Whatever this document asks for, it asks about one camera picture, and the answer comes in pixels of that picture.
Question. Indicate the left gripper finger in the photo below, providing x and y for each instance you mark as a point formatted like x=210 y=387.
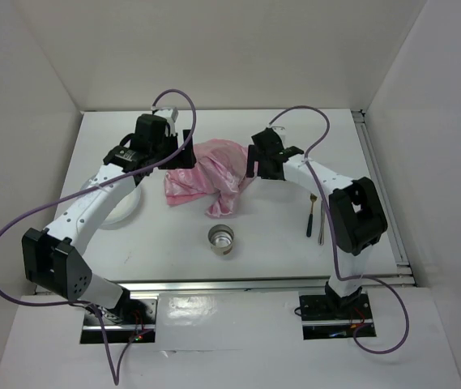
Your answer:
x=188 y=158
x=175 y=163

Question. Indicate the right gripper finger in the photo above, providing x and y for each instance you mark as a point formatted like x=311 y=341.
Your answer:
x=251 y=161
x=265 y=171

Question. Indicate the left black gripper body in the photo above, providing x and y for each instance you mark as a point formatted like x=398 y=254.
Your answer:
x=160 y=151

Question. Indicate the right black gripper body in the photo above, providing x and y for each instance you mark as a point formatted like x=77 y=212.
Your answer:
x=258 y=156

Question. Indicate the pink rose satin cloth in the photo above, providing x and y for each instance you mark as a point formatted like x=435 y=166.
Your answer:
x=220 y=170

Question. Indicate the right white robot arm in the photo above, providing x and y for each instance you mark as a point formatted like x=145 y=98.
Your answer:
x=351 y=205

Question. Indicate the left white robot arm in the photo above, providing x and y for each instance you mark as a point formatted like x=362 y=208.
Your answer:
x=53 y=256

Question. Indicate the white round plate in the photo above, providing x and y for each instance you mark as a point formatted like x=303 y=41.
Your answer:
x=121 y=212

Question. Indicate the small metal cup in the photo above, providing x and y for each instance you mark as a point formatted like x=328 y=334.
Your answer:
x=221 y=239

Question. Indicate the silver table knife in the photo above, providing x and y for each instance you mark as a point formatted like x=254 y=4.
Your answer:
x=322 y=223

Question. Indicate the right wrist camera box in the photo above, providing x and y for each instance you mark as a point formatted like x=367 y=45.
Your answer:
x=280 y=131

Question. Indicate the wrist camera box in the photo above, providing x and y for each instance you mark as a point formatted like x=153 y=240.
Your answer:
x=280 y=131
x=170 y=114

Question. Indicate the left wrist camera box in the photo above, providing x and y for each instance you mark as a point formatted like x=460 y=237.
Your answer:
x=170 y=114

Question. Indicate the gold fork dark handle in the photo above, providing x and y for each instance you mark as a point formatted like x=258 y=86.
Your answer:
x=309 y=228

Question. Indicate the aluminium front rail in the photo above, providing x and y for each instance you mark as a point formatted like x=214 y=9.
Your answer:
x=400 y=280

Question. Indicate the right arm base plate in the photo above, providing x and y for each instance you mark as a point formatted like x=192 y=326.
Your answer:
x=321 y=322

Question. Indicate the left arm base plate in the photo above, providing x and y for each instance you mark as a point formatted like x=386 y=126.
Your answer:
x=141 y=324

